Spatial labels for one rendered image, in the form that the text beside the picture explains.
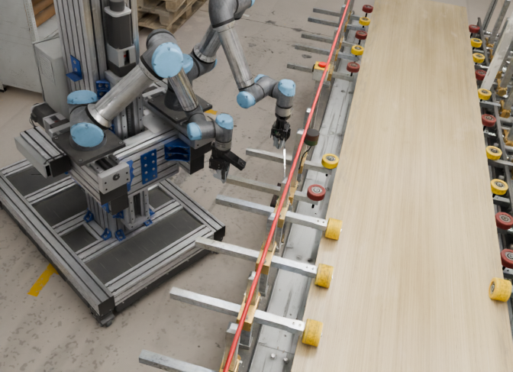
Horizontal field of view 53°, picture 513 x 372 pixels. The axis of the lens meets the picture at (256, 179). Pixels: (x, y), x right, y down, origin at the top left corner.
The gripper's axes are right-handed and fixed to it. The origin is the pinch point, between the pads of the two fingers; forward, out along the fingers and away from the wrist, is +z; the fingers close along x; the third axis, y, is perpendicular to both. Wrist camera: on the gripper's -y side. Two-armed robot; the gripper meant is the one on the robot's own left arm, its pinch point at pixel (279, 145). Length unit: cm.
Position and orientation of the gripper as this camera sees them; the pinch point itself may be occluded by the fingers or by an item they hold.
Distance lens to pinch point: 247.1
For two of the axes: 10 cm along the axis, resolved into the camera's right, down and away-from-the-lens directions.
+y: -2.5, 6.1, -7.5
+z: -0.9, 7.6, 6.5
